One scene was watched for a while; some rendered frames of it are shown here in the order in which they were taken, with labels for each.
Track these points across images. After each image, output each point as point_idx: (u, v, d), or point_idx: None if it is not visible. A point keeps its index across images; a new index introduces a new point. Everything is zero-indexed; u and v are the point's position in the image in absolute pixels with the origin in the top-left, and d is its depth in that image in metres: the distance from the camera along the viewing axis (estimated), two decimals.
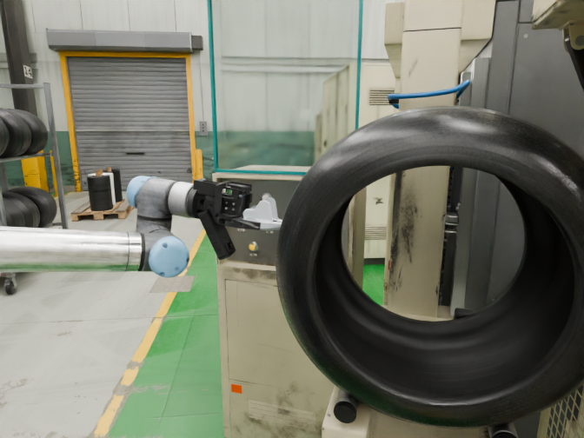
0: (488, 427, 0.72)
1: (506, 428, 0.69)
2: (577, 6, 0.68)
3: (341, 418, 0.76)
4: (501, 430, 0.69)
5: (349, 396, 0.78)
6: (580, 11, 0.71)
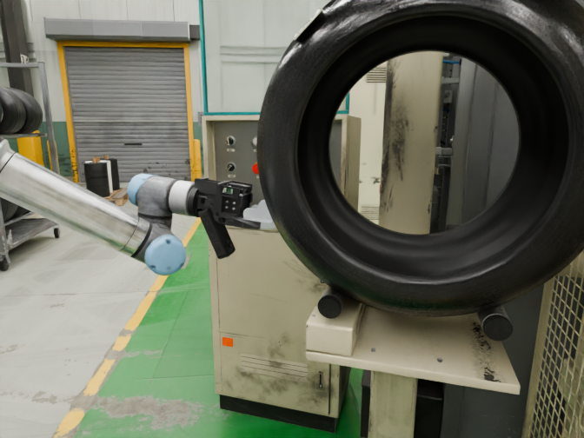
0: (506, 313, 0.67)
1: (506, 334, 0.66)
2: None
3: (326, 302, 0.72)
4: (510, 332, 0.65)
5: None
6: None
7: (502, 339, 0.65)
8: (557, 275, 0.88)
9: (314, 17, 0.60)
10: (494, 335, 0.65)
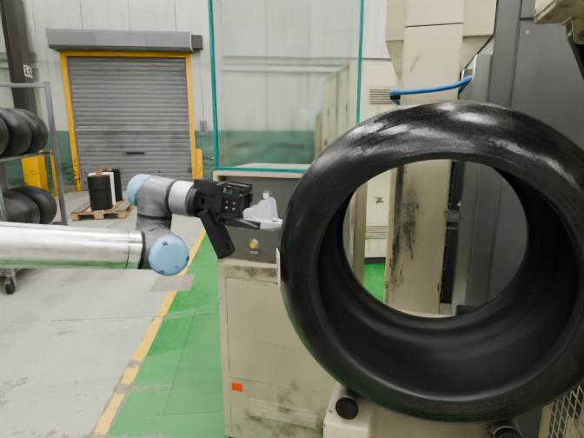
0: None
1: (517, 428, 0.69)
2: (580, 0, 0.68)
3: (341, 412, 0.76)
4: (513, 427, 0.68)
5: (356, 396, 0.77)
6: (582, 5, 0.71)
7: None
8: None
9: (279, 263, 0.70)
10: None
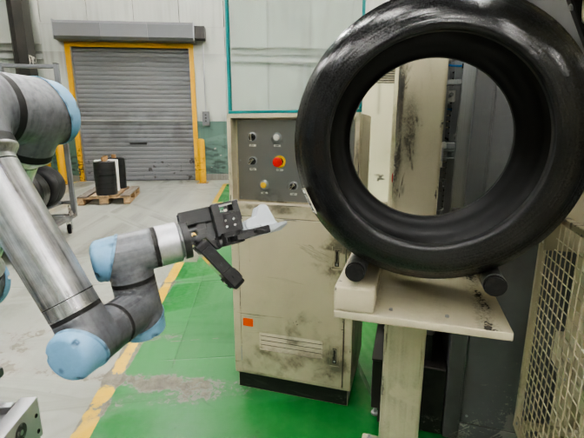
0: (482, 274, 0.83)
1: (499, 274, 0.80)
2: None
3: (351, 275, 0.87)
4: (494, 274, 0.80)
5: (361, 261, 0.88)
6: None
7: (502, 280, 0.78)
8: (547, 249, 1.02)
9: (307, 195, 0.84)
10: (502, 287, 0.79)
